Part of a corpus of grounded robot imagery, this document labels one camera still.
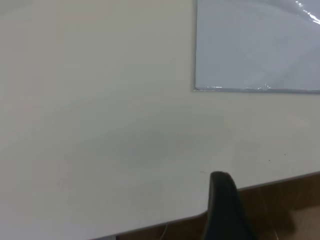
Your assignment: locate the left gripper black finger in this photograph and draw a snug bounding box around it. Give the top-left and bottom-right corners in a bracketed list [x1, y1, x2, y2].
[203, 171, 255, 240]

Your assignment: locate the clear zip bag green zipper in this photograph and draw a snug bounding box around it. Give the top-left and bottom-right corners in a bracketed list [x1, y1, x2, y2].
[192, 0, 320, 95]

